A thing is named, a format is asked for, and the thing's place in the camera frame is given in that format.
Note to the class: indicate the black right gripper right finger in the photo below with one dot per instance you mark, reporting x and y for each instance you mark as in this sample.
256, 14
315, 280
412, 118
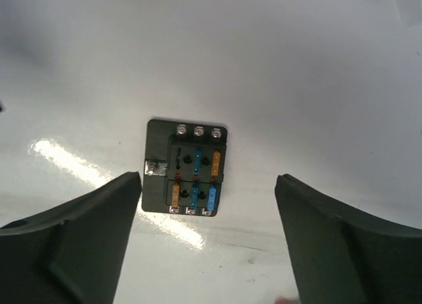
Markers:
341, 254

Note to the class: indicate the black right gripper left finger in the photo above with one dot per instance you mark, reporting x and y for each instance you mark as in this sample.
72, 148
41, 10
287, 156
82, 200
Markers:
74, 252

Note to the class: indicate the black fuse box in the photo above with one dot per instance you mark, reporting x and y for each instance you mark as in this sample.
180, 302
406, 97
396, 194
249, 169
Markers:
169, 157

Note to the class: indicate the blue blade fuse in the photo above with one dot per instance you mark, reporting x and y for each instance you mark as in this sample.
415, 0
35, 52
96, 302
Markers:
194, 196
197, 161
212, 194

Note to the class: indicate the orange blade fuse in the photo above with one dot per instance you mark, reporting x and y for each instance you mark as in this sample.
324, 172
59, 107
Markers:
215, 164

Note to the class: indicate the orange fuse in box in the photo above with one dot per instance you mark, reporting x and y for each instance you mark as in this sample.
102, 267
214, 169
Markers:
175, 195

